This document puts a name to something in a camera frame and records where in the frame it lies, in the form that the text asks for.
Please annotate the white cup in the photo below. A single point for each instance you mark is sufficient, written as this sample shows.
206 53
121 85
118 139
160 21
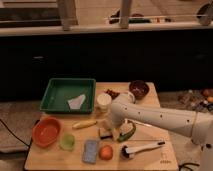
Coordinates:
103 101

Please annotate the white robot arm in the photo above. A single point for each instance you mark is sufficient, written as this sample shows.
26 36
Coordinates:
196 125

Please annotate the brown dried chili cluster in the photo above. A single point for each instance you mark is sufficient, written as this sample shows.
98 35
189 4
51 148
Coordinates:
112 93

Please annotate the white handled brush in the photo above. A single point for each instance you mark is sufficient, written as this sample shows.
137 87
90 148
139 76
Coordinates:
129 152

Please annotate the yellow banana toy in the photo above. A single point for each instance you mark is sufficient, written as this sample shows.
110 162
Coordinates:
84 124

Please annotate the dark red bowl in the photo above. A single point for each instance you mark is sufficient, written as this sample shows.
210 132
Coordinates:
139 89

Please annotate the blue sponge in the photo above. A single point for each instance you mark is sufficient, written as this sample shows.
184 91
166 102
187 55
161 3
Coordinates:
90 151

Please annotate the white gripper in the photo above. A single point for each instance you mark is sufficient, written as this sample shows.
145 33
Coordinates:
116 132

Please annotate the green cucumber toy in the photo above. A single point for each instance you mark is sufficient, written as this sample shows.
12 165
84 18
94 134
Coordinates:
127 135

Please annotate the small green cup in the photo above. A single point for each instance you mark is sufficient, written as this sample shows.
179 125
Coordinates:
67 142

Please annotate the orange fruit toy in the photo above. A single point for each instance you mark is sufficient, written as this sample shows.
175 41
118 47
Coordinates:
106 152

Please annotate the green plastic tray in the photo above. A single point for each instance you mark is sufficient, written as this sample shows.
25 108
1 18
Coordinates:
60 91

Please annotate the wooden board eraser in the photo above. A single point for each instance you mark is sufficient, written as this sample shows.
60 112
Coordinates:
105 133

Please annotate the white cloth piece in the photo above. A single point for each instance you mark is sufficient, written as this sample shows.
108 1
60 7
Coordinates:
77 102

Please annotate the wooden board table top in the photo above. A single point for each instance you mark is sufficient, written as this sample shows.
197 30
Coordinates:
53 158

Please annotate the orange plastic bowl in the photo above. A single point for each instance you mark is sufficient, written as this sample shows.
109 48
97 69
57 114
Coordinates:
46 132

